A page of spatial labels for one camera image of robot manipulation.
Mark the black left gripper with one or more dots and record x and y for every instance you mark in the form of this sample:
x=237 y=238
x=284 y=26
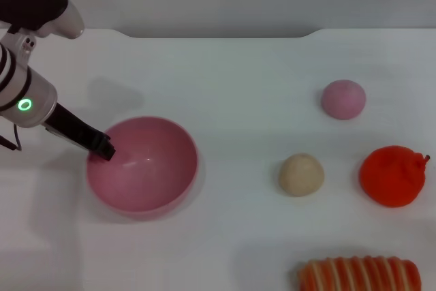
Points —
x=71 y=127

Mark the pink plastic bowl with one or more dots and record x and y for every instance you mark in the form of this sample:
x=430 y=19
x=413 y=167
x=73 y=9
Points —
x=150 y=182

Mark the pink toy peach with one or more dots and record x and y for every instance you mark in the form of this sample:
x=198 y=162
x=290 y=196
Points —
x=343 y=100

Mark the beige round toy bun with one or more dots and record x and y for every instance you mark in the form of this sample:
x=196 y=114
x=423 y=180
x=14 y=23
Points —
x=301 y=175

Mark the orange white-striped toy salmon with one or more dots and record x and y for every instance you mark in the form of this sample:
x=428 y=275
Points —
x=357 y=275

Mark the red-orange toy fruit with stem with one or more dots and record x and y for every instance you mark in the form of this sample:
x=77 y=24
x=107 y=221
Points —
x=388 y=178

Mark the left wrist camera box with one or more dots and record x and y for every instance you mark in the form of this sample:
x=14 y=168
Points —
x=34 y=1

